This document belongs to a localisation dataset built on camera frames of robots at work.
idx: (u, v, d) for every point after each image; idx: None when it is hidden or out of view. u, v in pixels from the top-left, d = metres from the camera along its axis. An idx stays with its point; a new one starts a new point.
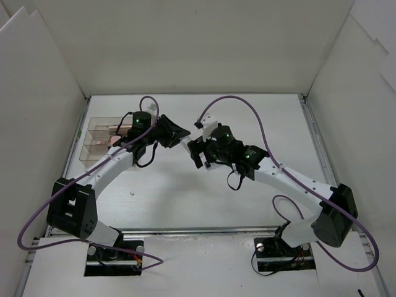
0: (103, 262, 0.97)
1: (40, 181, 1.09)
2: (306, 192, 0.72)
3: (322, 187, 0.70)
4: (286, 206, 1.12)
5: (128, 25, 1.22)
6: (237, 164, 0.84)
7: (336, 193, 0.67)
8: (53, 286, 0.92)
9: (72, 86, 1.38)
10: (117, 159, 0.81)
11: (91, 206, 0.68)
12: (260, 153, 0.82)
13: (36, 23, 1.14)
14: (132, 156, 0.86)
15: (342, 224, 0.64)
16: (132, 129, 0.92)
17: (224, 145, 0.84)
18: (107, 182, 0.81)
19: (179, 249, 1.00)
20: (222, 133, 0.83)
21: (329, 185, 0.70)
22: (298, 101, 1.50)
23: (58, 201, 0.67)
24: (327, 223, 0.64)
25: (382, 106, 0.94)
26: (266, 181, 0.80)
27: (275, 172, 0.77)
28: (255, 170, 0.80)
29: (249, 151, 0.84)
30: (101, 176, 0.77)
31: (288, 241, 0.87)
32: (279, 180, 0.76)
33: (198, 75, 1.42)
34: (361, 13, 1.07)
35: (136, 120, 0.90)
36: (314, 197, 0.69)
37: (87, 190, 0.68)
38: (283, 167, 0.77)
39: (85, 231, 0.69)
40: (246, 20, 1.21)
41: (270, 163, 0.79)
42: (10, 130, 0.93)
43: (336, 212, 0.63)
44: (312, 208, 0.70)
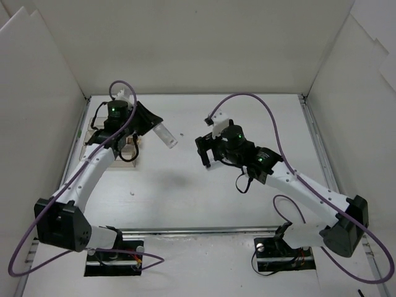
0: (103, 262, 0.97)
1: (40, 182, 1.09)
2: (322, 202, 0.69)
3: (337, 198, 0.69)
4: (286, 206, 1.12)
5: (128, 25, 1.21)
6: (249, 167, 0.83)
7: (352, 206, 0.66)
8: (54, 286, 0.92)
9: (72, 86, 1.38)
10: (96, 161, 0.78)
11: (80, 220, 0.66)
12: (273, 156, 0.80)
13: (36, 23, 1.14)
14: (111, 153, 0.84)
15: (355, 237, 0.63)
16: (107, 120, 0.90)
17: (235, 147, 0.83)
18: (91, 189, 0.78)
19: (179, 249, 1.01)
20: (234, 135, 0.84)
21: (345, 197, 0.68)
22: (298, 101, 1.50)
23: (44, 221, 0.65)
24: (340, 235, 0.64)
25: (382, 107, 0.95)
26: (279, 186, 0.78)
27: (289, 179, 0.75)
28: (268, 175, 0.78)
29: (262, 154, 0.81)
30: (82, 187, 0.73)
31: (289, 242, 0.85)
32: (292, 187, 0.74)
33: (198, 75, 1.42)
34: (361, 13, 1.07)
35: (112, 109, 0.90)
36: (330, 208, 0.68)
37: (71, 208, 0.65)
38: (299, 175, 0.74)
39: (80, 243, 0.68)
40: (246, 19, 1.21)
41: (284, 169, 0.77)
42: (10, 130, 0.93)
43: (352, 226, 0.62)
44: (326, 218, 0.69)
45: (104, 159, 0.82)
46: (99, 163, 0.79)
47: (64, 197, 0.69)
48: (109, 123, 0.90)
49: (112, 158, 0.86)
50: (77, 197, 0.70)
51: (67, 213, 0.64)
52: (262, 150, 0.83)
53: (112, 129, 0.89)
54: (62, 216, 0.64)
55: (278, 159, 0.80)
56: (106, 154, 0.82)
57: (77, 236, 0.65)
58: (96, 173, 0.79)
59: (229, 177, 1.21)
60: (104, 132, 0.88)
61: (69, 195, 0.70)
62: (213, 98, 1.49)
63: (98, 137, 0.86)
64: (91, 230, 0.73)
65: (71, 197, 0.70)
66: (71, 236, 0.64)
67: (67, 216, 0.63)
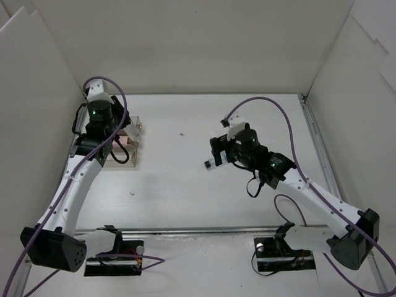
0: (103, 262, 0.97)
1: (40, 182, 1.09)
2: (332, 213, 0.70)
3: (348, 210, 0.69)
4: (286, 206, 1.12)
5: (128, 25, 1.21)
6: (261, 172, 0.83)
7: (362, 219, 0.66)
8: (54, 286, 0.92)
9: (72, 86, 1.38)
10: (80, 177, 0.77)
11: (70, 242, 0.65)
12: (286, 163, 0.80)
13: (36, 23, 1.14)
14: (96, 163, 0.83)
15: (365, 250, 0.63)
16: (90, 124, 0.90)
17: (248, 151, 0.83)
18: (80, 205, 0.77)
19: (179, 249, 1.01)
20: (247, 138, 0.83)
21: (356, 209, 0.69)
22: (299, 101, 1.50)
23: (33, 250, 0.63)
24: (349, 247, 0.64)
25: (382, 107, 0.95)
26: (290, 193, 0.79)
27: (301, 187, 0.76)
28: (280, 180, 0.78)
29: (275, 159, 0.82)
30: (68, 209, 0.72)
31: (289, 244, 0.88)
32: (304, 195, 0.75)
33: (198, 75, 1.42)
34: (361, 14, 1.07)
35: (93, 112, 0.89)
36: (340, 219, 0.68)
37: (58, 234, 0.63)
38: (311, 184, 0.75)
39: (75, 262, 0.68)
40: (246, 19, 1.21)
41: (296, 176, 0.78)
42: (10, 131, 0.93)
43: (362, 239, 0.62)
44: (335, 228, 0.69)
45: (90, 171, 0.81)
46: (83, 179, 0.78)
47: (51, 223, 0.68)
48: (91, 127, 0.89)
49: (99, 167, 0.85)
50: (64, 220, 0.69)
51: (55, 240, 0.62)
52: (275, 155, 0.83)
53: (96, 133, 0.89)
54: (51, 244, 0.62)
55: (291, 166, 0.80)
56: (91, 166, 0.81)
57: (70, 258, 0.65)
58: (82, 189, 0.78)
59: (229, 177, 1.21)
60: (87, 138, 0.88)
61: (55, 221, 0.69)
62: (213, 97, 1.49)
63: (82, 144, 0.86)
64: (85, 246, 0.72)
65: (58, 221, 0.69)
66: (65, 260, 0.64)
67: (54, 242, 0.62)
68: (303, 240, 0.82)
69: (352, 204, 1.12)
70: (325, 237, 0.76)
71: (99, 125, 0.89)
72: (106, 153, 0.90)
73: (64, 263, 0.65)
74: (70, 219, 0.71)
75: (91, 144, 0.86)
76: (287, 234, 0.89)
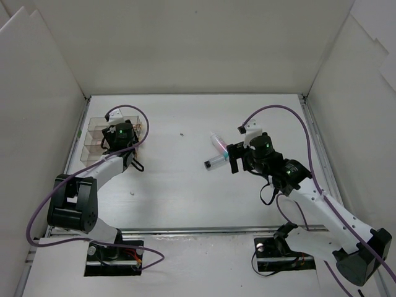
0: (105, 262, 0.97)
1: (40, 182, 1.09)
2: (344, 227, 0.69)
3: (361, 227, 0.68)
4: (287, 205, 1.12)
5: (127, 25, 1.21)
6: (275, 177, 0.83)
7: (375, 238, 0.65)
8: (52, 286, 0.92)
9: (72, 86, 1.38)
10: (111, 161, 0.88)
11: (93, 195, 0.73)
12: (301, 171, 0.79)
13: (36, 23, 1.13)
14: (122, 162, 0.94)
15: (372, 266, 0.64)
16: (116, 140, 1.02)
17: (262, 155, 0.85)
18: (101, 183, 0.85)
19: (179, 249, 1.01)
20: (262, 143, 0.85)
21: (370, 227, 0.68)
22: (299, 101, 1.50)
23: (60, 192, 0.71)
24: (356, 263, 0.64)
25: (382, 106, 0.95)
26: (304, 203, 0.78)
27: (314, 198, 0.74)
28: (294, 189, 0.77)
29: (290, 166, 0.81)
30: (98, 174, 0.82)
31: (290, 245, 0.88)
32: (317, 206, 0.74)
33: (197, 75, 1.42)
34: (361, 13, 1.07)
35: (120, 130, 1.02)
36: (351, 234, 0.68)
37: (89, 180, 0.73)
38: (325, 197, 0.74)
39: (88, 223, 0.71)
40: (246, 19, 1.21)
41: (311, 186, 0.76)
42: (10, 131, 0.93)
43: (372, 258, 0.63)
44: (344, 243, 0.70)
45: (117, 163, 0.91)
46: (112, 164, 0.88)
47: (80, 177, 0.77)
48: (117, 143, 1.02)
49: (122, 167, 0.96)
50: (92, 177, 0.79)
51: (86, 180, 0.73)
52: (291, 163, 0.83)
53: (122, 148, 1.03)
54: (81, 187, 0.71)
55: (306, 175, 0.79)
56: (119, 160, 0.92)
57: (86, 210, 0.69)
58: (108, 171, 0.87)
59: (229, 177, 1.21)
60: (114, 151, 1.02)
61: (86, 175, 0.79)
62: (213, 97, 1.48)
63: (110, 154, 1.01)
64: (94, 223, 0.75)
65: None
66: (81, 207, 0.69)
67: (86, 184, 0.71)
68: (304, 243, 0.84)
69: (352, 203, 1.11)
70: (332, 248, 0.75)
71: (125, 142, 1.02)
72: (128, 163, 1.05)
73: (78, 213, 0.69)
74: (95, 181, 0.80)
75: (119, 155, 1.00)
76: (289, 238, 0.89)
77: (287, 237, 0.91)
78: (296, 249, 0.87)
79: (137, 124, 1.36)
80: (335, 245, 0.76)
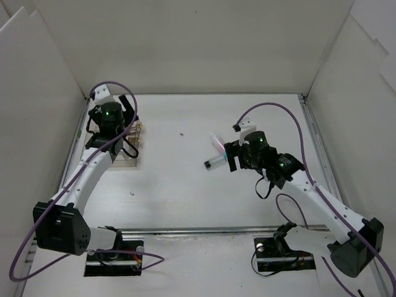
0: (104, 262, 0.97)
1: (40, 182, 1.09)
2: (335, 217, 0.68)
3: (352, 218, 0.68)
4: (286, 205, 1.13)
5: (127, 25, 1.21)
6: (269, 171, 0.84)
7: (367, 228, 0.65)
8: (52, 286, 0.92)
9: (71, 86, 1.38)
10: (94, 165, 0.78)
11: (79, 223, 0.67)
12: (294, 163, 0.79)
13: (36, 23, 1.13)
14: (109, 156, 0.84)
15: (364, 257, 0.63)
16: (102, 124, 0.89)
17: (256, 150, 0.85)
18: (88, 192, 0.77)
19: (179, 249, 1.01)
20: (255, 138, 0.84)
21: (361, 217, 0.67)
22: (298, 101, 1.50)
23: (44, 224, 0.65)
24: (348, 252, 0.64)
25: (382, 106, 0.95)
26: (297, 195, 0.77)
27: (306, 189, 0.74)
28: (287, 180, 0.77)
29: (283, 159, 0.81)
30: (81, 189, 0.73)
31: (289, 244, 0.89)
32: (309, 198, 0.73)
33: (197, 75, 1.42)
34: (361, 14, 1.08)
35: (106, 112, 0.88)
36: (343, 224, 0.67)
37: (70, 211, 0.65)
38: (317, 187, 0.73)
39: (80, 247, 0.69)
40: (245, 19, 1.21)
41: (304, 177, 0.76)
42: (10, 132, 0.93)
43: (363, 247, 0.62)
44: (336, 234, 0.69)
45: (103, 163, 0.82)
46: (97, 167, 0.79)
47: (62, 201, 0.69)
48: (104, 127, 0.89)
49: (111, 161, 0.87)
50: (75, 199, 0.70)
51: (66, 215, 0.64)
52: (284, 155, 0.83)
53: (110, 133, 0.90)
54: (62, 221, 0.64)
55: (299, 167, 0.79)
56: (104, 156, 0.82)
57: (75, 242, 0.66)
58: (93, 176, 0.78)
59: (230, 177, 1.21)
60: (102, 136, 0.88)
61: (68, 198, 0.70)
62: (213, 98, 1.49)
63: (96, 140, 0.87)
64: (90, 238, 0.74)
65: (70, 198, 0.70)
66: (69, 240, 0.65)
67: (66, 219, 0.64)
68: (302, 242, 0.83)
69: (352, 203, 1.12)
70: (327, 242, 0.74)
71: (113, 125, 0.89)
72: (117, 150, 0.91)
73: (68, 245, 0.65)
74: (80, 202, 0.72)
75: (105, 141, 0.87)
76: (288, 236, 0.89)
77: (286, 236, 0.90)
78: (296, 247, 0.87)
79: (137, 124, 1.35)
80: (330, 239, 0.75)
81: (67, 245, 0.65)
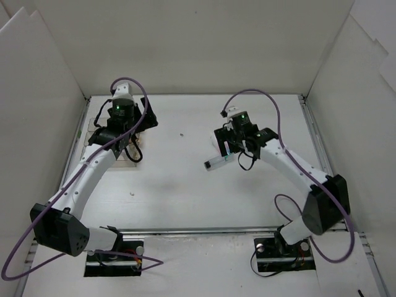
0: (103, 262, 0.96)
1: (40, 182, 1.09)
2: (301, 174, 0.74)
3: (317, 173, 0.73)
4: (287, 205, 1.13)
5: (127, 25, 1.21)
6: (247, 142, 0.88)
7: (330, 182, 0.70)
8: (52, 286, 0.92)
9: (72, 86, 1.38)
10: (95, 165, 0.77)
11: (75, 226, 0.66)
12: (271, 133, 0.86)
13: (36, 23, 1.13)
14: (112, 154, 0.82)
15: (329, 211, 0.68)
16: (111, 117, 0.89)
17: (239, 127, 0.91)
18: (89, 193, 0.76)
19: (179, 249, 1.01)
20: (238, 114, 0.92)
21: (325, 173, 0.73)
22: (298, 101, 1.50)
23: (41, 224, 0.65)
24: (312, 205, 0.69)
25: (382, 107, 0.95)
26: (270, 160, 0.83)
27: (278, 153, 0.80)
28: (262, 148, 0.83)
29: (261, 132, 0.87)
30: (79, 192, 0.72)
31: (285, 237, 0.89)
32: (280, 161, 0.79)
33: (197, 75, 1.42)
34: (361, 14, 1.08)
35: (117, 107, 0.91)
36: (307, 179, 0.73)
37: (67, 216, 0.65)
38: (287, 150, 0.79)
39: (78, 248, 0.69)
40: (245, 19, 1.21)
41: (276, 144, 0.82)
42: (10, 132, 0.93)
43: (325, 198, 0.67)
44: (303, 190, 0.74)
45: (104, 161, 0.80)
46: (98, 167, 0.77)
47: (60, 203, 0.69)
48: (112, 120, 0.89)
49: (114, 159, 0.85)
50: (72, 203, 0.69)
51: (63, 219, 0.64)
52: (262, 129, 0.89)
53: (116, 128, 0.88)
54: (58, 225, 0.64)
55: (274, 137, 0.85)
56: (106, 155, 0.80)
57: (72, 242, 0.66)
58: (94, 177, 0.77)
59: (229, 177, 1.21)
60: (106, 130, 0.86)
61: (65, 202, 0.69)
62: (213, 98, 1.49)
63: (99, 135, 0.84)
64: (89, 237, 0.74)
65: (67, 203, 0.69)
66: (65, 241, 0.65)
67: (62, 224, 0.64)
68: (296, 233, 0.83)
69: (352, 203, 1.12)
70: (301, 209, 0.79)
71: (120, 120, 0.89)
72: (122, 147, 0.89)
73: (65, 245, 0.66)
74: (78, 205, 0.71)
75: (109, 135, 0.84)
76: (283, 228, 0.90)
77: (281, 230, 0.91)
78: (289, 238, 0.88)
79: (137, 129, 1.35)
80: None
81: (64, 245, 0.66)
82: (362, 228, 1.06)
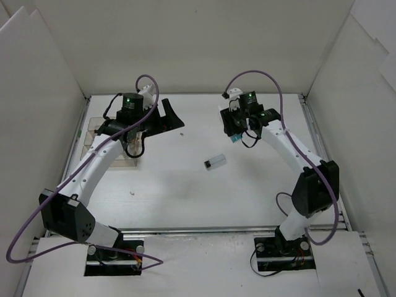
0: (103, 262, 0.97)
1: (40, 181, 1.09)
2: (296, 155, 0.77)
3: (312, 156, 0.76)
4: (289, 206, 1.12)
5: (127, 24, 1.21)
6: (250, 119, 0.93)
7: (323, 166, 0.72)
8: (52, 286, 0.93)
9: (72, 86, 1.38)
10: (103, 154, 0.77)
11: (83, 212, 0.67)
12: (273, 115, 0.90)
13: (36, 22, 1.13)
14: (119, 145, 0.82)
15: (316, 193, 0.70)
16: (121, 111, 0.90)
17: (245, 104, 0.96)
18: (96, 181, 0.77)
19: (180, 249, 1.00)
20: (245, 93, 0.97)
21: (320, 158, 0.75)
22: (299, 101, 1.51)
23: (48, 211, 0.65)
24: (301, 185, 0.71)
25: (382, 106, 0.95)
26: (270, 140, 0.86)
27: (278, 133, 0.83)
28: (263, 127, 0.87)
29: (265, 111, 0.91)
30: (86, 180, 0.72)
31: (285, 236, 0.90)
32: (279, 141, 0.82)
33: (198, 75, 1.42)
34: (362, 13, 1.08)
35: (127, 100, 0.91)
36: (301, 161, 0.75)
37: (75, 202, 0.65)
38: (287, 131, 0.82)
39: (83, 234, 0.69)
40: (246, 18, 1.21)
41: (277, 125, 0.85)
42: (10, 132, 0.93)
43: (315, 179, 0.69)
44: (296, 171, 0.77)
45: (112, 151, 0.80)
46: (106, 156, 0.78)
47: (68, 190, 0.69)
48: (121, 114, 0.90)
49: (120, 150, 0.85)
50: (80, 190, 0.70)
51: (71, 205, 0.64)
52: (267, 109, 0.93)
53: (124, 120, 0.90)
54: (66, 211, 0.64)
55: (277, 119, 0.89)
56: (114, 146, 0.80)
57: (78, 229, 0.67)
58: (101, 166, 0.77)
59: (229, 176, 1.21)
60: (114, 122, 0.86)
61: (73, 189, 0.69)
62: (213, 97, 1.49)
63: (108, 127, 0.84)
64: (94, 224, 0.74)
65: (75, 190, 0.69)
66: (73, 227, 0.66)
67: (70, 210, 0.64)
68: (290, 224, 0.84)
69: (352, 202, 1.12)
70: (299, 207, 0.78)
71: (130, 112, 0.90)
72: (129, 138, 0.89)
73: (72, 231, 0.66)
74: (85, 192, 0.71)
75: (119, 127, 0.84)
76: (283, 228, 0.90)
77: (281, 230, 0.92)
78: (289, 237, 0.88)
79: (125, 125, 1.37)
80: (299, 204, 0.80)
81: (71, 231, 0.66)
82: (362, 228, 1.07)
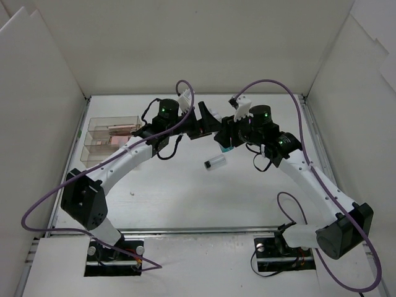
0: (103, 262, 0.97)
1: (39, 182, 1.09)
2: (327, 198, 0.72)
3: (343, 199, 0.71)
4: (290, 206, 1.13)
5: (127, 24, 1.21)
6: (267, 147, 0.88)
7: (356, 210, 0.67)
8: (51, 286, 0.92)
9: (72, 86, 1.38)
10: (135, 154, 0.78)
11: (99, 202, 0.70)
12: (294, 143, 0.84)
13: (36, 22, 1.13)
14: (151, 150, 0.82)
15: (349, 241, 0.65)
16: (156, 117, 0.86)
17: (259, 124, 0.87)
18: (122, 175, 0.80)
19: (179, 249, 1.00)
20: (261, 112, 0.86)
21: (352, 201, 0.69)
22: (299, 101, 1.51)
23: (70, 189, 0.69)
24: (334, 234, 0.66)
25: (382, 106, 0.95)
26: (292, 174, 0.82)
27: (302, 168, 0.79)
28: (283, 159, 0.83)
29: (284, 137, 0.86)
30: (113, 172, 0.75)
31: (288, 239, 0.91)
32: (303, 177, 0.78)
33: (198, 75, 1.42)
34: (362, 13, 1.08)
35: (163, 109, 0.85)
36: (333, 205, 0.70)
37: (96, 187, 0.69)
38: (312, 167, 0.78)
39: (93, 222, 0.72)
40: (246, 19, 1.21)
41: (301, 158, 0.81)
42: (10, 132, 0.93)
43: (349, 229, 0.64)
44: (326, 215, 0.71)
45: (144, 153, 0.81)
46: (136, 156, 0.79)
47: (94, 174, 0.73)
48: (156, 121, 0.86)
49: (151, 154, 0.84)
50: (104, 179, 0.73)
51: (91, 189, 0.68)
52: (285, 134, 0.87)
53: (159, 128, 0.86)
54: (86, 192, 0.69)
55: (297, 146, 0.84)
56: (146, 149, 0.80)
57: (91, 215, 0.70)
58: (130, 163, 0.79)
59: (229, 177, 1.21)
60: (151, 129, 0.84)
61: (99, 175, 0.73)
62: (213, 97, 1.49)
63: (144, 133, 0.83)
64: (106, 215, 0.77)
65: (100, 177, 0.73)
66: (86, 213, 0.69)
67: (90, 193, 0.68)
68: (298, 236, 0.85)
69: None
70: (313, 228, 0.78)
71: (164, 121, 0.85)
72: (161, 147, 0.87)
73: (83, 215, 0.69)
74: (109, 182, 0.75)
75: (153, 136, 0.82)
76: (285, 232, 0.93)
77: (283, 234, 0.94)
78: (293, 243, 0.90)
79: (127, 124, 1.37)
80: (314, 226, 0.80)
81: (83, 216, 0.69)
82: None
